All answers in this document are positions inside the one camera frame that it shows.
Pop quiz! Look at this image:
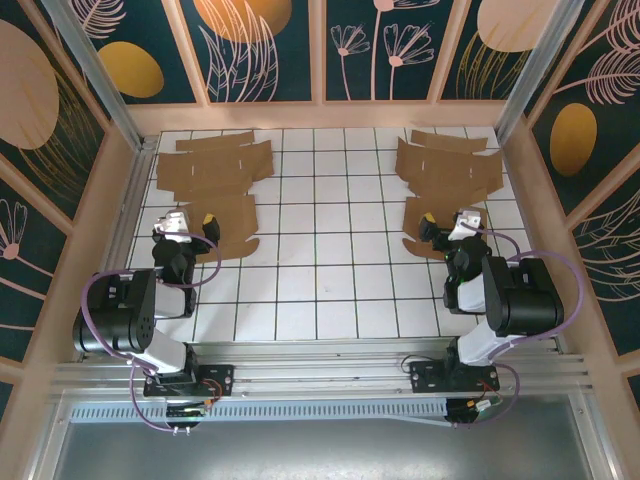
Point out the brown cardboard box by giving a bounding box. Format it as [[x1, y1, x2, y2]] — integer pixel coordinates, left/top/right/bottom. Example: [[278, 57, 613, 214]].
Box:
[[393, 128, 505, 262], [155, 129, 275, 262]]

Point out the small circuit board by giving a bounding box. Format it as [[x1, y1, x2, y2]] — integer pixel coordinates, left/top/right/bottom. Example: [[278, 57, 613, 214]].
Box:
[[164, 403, 210, 420], [446, 397, 504, 429]]

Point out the grey metal sheet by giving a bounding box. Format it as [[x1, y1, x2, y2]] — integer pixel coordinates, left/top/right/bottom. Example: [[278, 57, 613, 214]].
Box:
[[29, 394, 616, 480]]

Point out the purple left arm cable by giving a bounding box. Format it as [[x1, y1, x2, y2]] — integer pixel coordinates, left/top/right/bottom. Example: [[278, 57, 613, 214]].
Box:
[[80, 227, 224, 432]]

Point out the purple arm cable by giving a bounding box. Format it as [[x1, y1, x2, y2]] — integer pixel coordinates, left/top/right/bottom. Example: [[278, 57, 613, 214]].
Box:
[[80, 227, 224, 432], [462, 222, 586, 426]]

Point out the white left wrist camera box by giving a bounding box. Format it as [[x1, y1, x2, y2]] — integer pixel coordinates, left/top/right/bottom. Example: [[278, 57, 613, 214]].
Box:
[[152, 208, 194, 245]]

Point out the aluminium side rail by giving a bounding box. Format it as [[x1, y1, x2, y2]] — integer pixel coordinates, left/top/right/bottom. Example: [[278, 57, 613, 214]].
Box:
[[74, 133, 161, 364]]

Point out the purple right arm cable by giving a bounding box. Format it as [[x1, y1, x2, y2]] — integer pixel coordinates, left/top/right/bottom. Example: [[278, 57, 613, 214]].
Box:
[[462, 222, 586, 426]]

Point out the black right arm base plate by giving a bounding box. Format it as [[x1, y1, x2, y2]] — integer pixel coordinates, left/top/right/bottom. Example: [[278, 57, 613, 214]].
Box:
[[408, 359, 501, 395]]

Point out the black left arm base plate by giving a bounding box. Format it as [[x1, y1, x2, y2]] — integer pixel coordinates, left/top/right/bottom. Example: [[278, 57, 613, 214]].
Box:
[[143, 363, 236, 399]]

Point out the aluminium corner post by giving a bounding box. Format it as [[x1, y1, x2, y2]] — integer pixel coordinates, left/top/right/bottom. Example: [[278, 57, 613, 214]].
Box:
[[39, 0, 147, 152], [494, 0, 576, 146]]

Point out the aluminium base frame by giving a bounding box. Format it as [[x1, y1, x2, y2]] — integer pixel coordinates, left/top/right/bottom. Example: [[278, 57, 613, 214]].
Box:
[[48, 335, 597, 404]]

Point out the grey slotted cable duct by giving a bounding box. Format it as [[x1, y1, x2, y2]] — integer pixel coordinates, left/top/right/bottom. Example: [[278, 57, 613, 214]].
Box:
[[68, 397, 450, 425]]

